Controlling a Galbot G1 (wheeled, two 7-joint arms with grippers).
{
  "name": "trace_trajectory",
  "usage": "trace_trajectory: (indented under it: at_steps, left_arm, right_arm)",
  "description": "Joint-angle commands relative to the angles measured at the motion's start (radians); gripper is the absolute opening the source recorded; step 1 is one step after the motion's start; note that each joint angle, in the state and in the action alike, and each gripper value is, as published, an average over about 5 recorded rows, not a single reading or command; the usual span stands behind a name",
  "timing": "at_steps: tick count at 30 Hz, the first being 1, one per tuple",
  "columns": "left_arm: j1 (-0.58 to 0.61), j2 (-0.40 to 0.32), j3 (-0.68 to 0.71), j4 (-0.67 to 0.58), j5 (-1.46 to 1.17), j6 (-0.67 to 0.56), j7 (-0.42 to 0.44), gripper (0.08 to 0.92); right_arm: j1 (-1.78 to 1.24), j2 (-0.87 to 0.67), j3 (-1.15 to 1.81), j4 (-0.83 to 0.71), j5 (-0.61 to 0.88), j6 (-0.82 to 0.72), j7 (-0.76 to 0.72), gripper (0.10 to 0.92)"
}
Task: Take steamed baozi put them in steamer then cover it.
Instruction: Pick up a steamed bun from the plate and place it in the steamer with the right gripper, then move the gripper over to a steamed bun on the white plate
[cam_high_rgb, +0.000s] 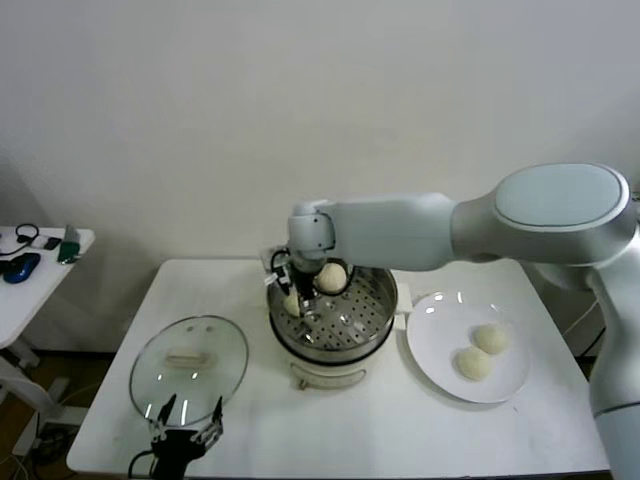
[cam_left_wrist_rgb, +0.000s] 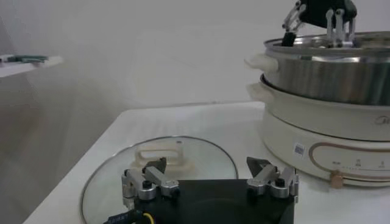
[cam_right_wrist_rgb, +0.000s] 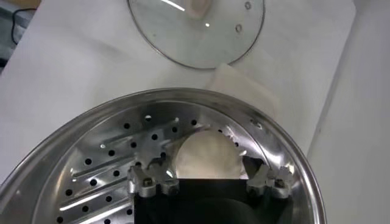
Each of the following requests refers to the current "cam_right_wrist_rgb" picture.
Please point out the white steamed baozi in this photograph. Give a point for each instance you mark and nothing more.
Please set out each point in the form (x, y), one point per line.
(207, 155)

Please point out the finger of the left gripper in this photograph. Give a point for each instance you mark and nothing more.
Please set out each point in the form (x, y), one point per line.
(265, 179)
(146, 181)

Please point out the stainless steel steamer basket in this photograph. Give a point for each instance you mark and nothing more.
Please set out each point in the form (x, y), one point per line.
(100, 158)

